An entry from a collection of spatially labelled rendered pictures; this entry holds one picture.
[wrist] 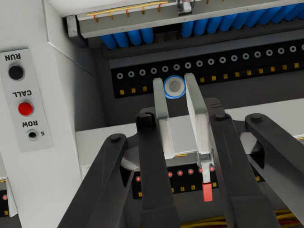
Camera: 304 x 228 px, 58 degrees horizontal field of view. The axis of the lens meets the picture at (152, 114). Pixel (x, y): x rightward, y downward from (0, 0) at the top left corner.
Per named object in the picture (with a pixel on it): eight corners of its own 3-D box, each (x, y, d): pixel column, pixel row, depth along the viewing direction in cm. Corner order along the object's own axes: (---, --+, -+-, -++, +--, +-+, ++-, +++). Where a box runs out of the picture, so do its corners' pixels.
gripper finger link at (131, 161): (164, 168, 15) (111, 175, 15) (159, 124, 20) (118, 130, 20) (160, 145, 15) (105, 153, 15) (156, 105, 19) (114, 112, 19)
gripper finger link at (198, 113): (195, 112, 16) (208, 111, 16) (183, 73, 22) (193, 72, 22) (199, 155, 17) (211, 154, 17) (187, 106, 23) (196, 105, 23)
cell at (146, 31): (153, 31, 45) (150, 14, 38) (154, 42, 45) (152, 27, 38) (142, 33, 45) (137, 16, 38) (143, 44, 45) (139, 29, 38)
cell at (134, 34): (143, 36, 45) (139, 21, 38) (139, 47, 45) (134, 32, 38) (133, 32, 45) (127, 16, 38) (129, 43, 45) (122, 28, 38)
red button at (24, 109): (16, 103, 32) (19, 116, 33) (29, 101, 32) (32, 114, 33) (20, 102, 33) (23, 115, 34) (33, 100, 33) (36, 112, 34)
